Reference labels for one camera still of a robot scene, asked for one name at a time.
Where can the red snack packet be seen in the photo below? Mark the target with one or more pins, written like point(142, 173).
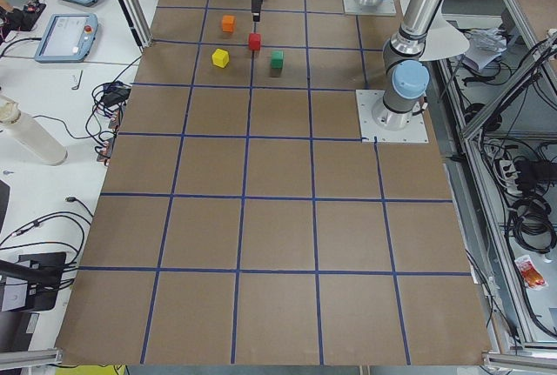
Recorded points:
point(529, 273)

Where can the hex key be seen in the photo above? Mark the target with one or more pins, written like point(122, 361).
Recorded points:
point(77, 81)

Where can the orange wooden block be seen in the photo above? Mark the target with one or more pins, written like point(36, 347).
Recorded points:
point(228, 23)

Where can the brown paper table mat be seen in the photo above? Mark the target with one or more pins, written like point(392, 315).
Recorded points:
point(242, 220)

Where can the aluminium frame post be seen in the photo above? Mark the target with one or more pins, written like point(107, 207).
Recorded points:
point(130, 1)

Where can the black monitor stand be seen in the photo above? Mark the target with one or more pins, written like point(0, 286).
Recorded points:
point(32, 283)

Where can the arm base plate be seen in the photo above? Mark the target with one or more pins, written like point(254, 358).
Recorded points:
point(379, 125)
point(379, 8)

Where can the red wooden block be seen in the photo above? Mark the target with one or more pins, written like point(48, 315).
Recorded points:
point(254, 41)

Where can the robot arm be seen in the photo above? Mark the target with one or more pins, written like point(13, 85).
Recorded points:
point(404, 42)

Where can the yellow wooden block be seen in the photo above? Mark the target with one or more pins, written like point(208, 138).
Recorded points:
point(220, 58)

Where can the green wooden block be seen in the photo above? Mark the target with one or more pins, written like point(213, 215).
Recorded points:
point(277, 59)

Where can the white bottle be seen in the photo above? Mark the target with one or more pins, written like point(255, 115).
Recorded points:
point(31, 134)

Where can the near teach pendant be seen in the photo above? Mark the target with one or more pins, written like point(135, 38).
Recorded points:
point(68, 38)

